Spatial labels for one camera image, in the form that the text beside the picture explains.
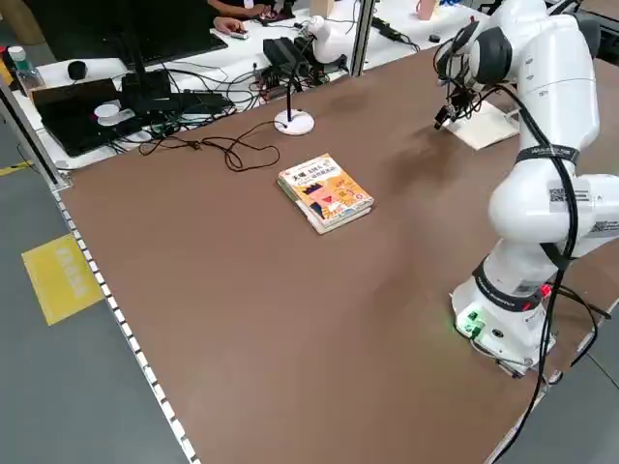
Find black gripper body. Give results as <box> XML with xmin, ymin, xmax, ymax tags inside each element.
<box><xmin>445</xmin><ymin>84</ymin><xmax>481</xmax><ymax>118</ymax></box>

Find white notebook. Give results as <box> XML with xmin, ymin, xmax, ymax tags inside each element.
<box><xmin>442</xmin><ymin>101</ymin><xmax>522</xmax><ymax>152</ymax></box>

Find white side desk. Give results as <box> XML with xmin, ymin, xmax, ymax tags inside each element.
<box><xmin>9</xmin><ymin>0</ymin><xmax>504</xmax><ymax>170</ymax></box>

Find pink cup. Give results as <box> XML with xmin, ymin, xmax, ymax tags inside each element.
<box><xmin>412</xmin><ymin>0</ymin><xmax>440</xmax><ymax>21</ymax></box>

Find orange illustrated cover book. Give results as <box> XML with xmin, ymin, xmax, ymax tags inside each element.
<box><xmin>276</xmin><ymin>153</ymin><xmax>375</xmax><ymax>228</ymax></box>

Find white desk lamp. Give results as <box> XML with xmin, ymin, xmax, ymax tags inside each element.
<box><xmin>274</xmin><ymin>14</ymin><xmax>348</xmax><ymax>136</ymax></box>

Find black ribbed power supply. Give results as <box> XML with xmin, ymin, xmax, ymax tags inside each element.
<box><xmin>262</xmin><ymin>37</ymin><xmax>313</xmax><ymax>81</ymax></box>

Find black keyboard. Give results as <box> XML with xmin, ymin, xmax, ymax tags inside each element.
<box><xmin>139</xmin><ymin>29</ymin><xmax>229</xmax><ymax>67</ymax></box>

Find black box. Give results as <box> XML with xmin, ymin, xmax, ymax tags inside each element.
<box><xmin>119</xmin><ymin>70</ymin><xmax>174</xmax><ymax>111</ymax></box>

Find white tape roll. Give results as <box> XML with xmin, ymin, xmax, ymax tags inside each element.
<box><xmin>93</xmin><ymin>102</ymin><xmax>123</xmax><ymax>128</ymax></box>

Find black monitor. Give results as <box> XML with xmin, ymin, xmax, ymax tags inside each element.
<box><xmin>28</xmin><ymin>0</ymin><xmax>217</xmax><ymax>64</ymax></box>

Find dark laptop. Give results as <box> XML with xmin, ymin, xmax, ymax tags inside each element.
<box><xmin>31</xmin><ymin>76</ymin><xmax>144</xmax><ymax>159</ymax></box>

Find yellow floor sticker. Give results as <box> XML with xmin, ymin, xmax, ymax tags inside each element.
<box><xmin>20</xmin><ymin>234</ymin><xmax>105</xmax><ymax>328</ymax></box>

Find clear bottle with white cap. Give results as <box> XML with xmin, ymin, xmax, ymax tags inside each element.
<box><xmin>6</xmin><ymin>45</ymin><xmax>41</xmax><ymax>93</ymax></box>

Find aluminium frame post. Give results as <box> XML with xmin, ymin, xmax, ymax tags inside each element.
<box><xmin>0</xmin><ymin>79</ymin><xmax>74</xmax><ymax>189</ymax></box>
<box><xmin>350</xmin><ymin>0</ymin><xmax>377</xmax><ymax>78</ymax></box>

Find black lamp cable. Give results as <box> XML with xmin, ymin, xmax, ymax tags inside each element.
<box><xmin>138</xmin><ymin>120</ymin><xmax>281</xmax><ymax>173</ymax></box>

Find black arm base cable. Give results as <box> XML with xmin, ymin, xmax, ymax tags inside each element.
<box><xmin>544</xmin><ymin>282</ymin><xmax>611</xmax><ymax>371</ymax></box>

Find long black arm cable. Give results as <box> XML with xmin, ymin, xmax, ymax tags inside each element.
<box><xmin>432</xmin><ymin>23</ymin><xmax>581</xmax><ymax>464</ymax></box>

